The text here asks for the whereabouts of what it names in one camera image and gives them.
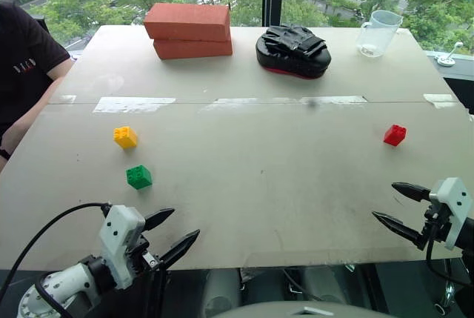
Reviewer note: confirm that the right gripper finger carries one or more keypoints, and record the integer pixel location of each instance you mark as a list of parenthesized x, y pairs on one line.
[(413, 191), (401, 229)]

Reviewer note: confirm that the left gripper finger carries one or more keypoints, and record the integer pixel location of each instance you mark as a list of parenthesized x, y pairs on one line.
[(181, 245), (159, 217)]

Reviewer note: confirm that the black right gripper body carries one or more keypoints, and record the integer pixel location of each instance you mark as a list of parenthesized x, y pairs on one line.
[(437, 227)]

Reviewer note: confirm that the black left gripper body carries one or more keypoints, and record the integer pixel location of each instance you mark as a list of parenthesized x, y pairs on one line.
[(142, 255)]

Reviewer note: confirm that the person's bare forearm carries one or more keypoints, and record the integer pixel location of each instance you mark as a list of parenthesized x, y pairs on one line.
[(29, 110)]

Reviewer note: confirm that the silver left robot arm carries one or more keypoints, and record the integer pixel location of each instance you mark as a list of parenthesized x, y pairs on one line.
[(55, 288)]

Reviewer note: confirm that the green toy brick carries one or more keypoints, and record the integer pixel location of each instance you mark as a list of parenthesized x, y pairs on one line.
[(139, 178)]

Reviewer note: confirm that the red toy brick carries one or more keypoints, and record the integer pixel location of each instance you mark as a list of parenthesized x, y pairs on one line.
[(394, 135)]

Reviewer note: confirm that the yellow toy brick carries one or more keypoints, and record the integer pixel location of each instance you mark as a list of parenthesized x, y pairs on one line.
[(126, 138)]

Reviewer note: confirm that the short clear tape strip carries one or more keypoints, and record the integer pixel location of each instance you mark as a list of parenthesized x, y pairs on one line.
[(440, 100)]

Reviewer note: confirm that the grey rounded robot body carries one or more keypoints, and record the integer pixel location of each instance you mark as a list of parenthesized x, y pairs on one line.
[(303, 310)]

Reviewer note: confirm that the small clear tape strip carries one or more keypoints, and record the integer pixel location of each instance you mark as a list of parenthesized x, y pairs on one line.
[(68, 99)]

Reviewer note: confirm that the clear plastic measuring cup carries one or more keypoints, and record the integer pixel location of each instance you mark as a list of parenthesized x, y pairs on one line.
[(376, 34)]

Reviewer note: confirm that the black wristband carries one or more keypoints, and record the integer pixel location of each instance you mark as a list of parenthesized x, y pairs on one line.
[(4, 153)]

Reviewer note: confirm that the red clay brick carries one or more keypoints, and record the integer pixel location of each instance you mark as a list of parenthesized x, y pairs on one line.
[(192, 49), (187, 21)]

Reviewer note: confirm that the black boxing focus pad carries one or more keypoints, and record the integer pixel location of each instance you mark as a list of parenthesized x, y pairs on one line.
[(292, 55)]

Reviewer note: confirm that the person in black t-shirt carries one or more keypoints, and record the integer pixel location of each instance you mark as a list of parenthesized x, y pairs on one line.
[(26, 62)]

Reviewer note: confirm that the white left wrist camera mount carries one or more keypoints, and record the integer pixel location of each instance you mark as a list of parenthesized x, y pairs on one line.
[(116, 236)]

